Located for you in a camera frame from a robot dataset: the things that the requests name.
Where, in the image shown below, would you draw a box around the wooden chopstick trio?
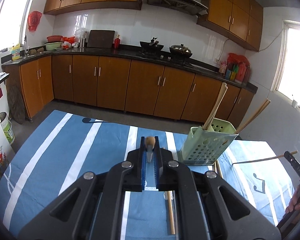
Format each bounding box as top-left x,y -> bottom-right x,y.
145,137 -> 156,163
167,191 -> 175,235
207,94 -> 226,131

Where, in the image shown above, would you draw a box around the lower wooden kitchen cabinets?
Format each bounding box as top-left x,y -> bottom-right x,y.
1,54 -> 255,130

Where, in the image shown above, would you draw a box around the person right hand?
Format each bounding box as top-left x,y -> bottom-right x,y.
285,185 -> 300,213

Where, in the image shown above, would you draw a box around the green perforated utensil holder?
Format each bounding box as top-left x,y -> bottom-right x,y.
178,118 -> 237,166

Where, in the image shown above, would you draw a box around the right window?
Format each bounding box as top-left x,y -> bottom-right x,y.
272,20 -> 300,112

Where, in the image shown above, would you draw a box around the window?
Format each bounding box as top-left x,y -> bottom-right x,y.
272,20 -> 300,112
0,0 -> 29,52

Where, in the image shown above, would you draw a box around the white green plastic bucket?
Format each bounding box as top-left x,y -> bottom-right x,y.
0,112 -> 15,145

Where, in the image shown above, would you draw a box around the red oil bottles group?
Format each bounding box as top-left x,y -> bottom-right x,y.
225,53 -> 250,85

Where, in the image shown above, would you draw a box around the pink label bottle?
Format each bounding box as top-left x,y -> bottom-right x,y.
219,61 -> 227,75

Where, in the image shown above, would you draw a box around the black lidded wok right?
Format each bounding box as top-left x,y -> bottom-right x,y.
170,44 -> 192,59

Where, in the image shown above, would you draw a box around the green basin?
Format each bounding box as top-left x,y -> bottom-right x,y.
45,41 -> 63,51

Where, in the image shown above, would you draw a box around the red bottle on counter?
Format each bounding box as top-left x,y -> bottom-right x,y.
114,34 -> 121,49

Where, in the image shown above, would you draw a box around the dark cutting board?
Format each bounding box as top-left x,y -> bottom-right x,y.
87,30 -> 115,49

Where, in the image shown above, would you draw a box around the black wok left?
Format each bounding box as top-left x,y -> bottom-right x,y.
140,37 -> 164,54

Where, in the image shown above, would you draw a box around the yellow detergent bottle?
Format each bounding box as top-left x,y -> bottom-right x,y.
11,44 -> 20,61

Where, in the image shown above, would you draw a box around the red basin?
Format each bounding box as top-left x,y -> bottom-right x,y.
46,35 -> 63,43

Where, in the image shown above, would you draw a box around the left window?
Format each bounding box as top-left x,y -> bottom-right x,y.
0,0 -> 29,52

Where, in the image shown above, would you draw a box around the upper wooden wall cabinets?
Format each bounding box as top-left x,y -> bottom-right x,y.
43,0 -> 264,52

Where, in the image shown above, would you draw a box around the red plastic bag on wall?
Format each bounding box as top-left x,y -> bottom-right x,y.
27,10 -> 42,32

